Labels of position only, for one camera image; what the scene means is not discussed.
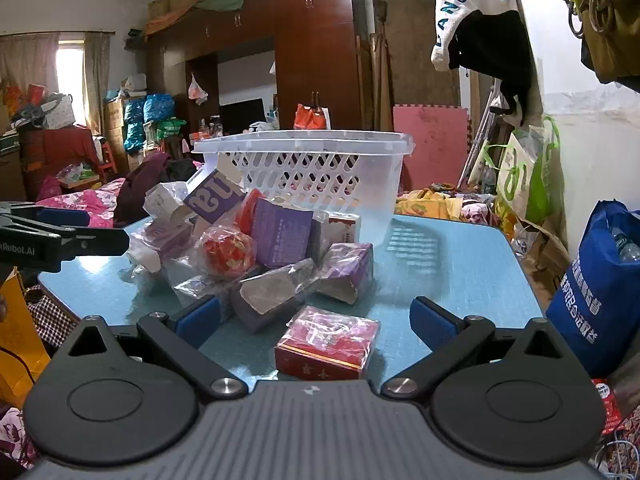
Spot maroon garment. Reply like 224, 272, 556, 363
114, 152, 203, 226

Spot white handbag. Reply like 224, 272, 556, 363
40, 94, 76, 131

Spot yellow patterned cloth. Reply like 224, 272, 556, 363
395, 187, 466, 221

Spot small purple box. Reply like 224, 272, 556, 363
317, 242, 375, 306

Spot clear water bottle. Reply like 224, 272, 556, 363
479, 162, 498, 196

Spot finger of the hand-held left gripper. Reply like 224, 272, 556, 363
0, 201, 92, 234
47, 227, 131, 262

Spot red gift box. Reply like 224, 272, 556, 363
274, 305, 381, 381

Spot translucent white plastic basket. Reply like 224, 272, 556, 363
192, 130, 416, 248

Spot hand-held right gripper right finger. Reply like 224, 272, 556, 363
380, 296, 577, 401

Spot brown wooden wardrobe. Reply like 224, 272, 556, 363
145, 0, 368, 133

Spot grey box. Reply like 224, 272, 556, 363
231, 259, 321, 333

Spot plaid cloth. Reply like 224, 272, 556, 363
25, 285, 81, 351

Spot green white tote bag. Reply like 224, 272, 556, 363
492, 117, 561, 226

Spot brown wooden door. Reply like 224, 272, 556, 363
372, 0, 461, 133

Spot black television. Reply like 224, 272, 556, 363
220, 98, 266, 136

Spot green printed bag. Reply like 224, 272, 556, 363
156, 117, 188, 142

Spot white hanging plastic bag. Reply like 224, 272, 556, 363
188, 74, 209, 106

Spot water bottle in bag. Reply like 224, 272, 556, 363
612, 227, 640, 263

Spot blue shopping bag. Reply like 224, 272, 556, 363
545, 200, 640, 378

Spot pink floral blanket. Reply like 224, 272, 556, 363
35, 177, 126, 228

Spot beige window curtain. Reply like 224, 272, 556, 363
0, 35, 61, 93
82, 32, 112, 133

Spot red ball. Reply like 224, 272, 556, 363
200, 225, 257, 277

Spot blue patterned bag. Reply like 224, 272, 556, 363
124, 94, 176, 153

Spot clear plastic wrap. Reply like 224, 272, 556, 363
172, 272, 236, 311

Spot purple white lettered box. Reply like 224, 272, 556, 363
182, 167, 246, 226

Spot yellow paper bag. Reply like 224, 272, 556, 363
0, 267, 51, 408

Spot orange red hanging bag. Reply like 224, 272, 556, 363
293, 103, 331, 131

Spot metal ladder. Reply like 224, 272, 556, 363
460, 80, 501, 191

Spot white red tissue pack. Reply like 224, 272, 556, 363
327, 212, 362, 247

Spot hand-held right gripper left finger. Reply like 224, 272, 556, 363
64, 295, 249, 402

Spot red printed packet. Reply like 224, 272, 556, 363
592, 379, 623, 436

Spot olive hanging bag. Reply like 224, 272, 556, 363
555, 0, 640, 93

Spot red cloth covered cabinet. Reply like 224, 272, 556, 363
17, 127, 101, 181

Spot large purple box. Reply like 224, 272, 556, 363
250, 197, 316, 268

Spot stacked cardboard boxes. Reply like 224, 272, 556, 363
102, 95, 128, 171

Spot pink foam mat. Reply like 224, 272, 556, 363
392, 104, 471, 193

